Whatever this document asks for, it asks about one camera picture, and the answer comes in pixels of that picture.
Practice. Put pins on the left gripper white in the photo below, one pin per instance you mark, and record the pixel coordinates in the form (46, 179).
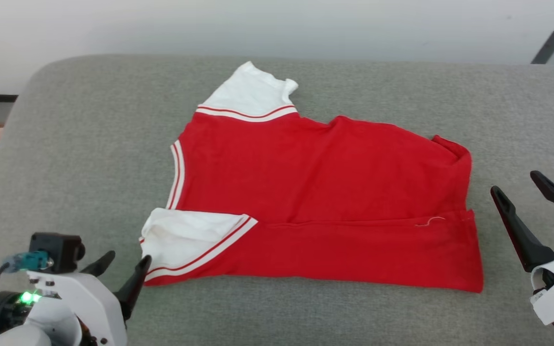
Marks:
(94, 307)

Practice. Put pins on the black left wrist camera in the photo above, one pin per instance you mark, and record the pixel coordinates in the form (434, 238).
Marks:
(58, 252)

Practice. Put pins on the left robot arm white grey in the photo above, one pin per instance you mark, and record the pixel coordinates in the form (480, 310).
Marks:
(31, 327)

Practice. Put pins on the black table leg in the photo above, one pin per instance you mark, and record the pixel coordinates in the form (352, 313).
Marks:
(553, 41)

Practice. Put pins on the grey fabric sofa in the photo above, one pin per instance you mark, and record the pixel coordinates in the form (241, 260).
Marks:
(89, 144)

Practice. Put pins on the red basketball jersey white sleeves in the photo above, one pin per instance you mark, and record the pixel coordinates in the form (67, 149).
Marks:
(330, 192)

